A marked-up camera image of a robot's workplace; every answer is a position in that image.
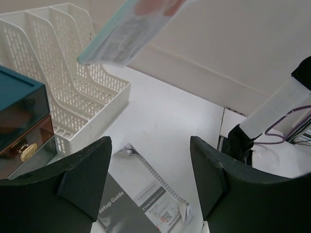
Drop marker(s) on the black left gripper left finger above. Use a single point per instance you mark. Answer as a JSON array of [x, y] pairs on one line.
[[63, 197]]

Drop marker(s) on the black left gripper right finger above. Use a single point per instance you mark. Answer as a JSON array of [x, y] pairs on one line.
[[237, 198]]

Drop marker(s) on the grey Canon setup guide booklet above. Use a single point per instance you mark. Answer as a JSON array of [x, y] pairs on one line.
[[137, 200]]

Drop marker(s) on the clear mesh document pouch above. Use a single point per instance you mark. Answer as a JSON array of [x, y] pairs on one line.
[[129, 30]]

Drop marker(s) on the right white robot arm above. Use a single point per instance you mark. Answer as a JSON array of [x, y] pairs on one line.
[[291, 94]]

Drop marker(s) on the teal desktop drawer cabinet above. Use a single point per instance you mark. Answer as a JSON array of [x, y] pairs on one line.
[[27, 139]]

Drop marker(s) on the white perforated file organizer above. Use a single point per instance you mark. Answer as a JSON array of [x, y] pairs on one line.
[[43, 44]]

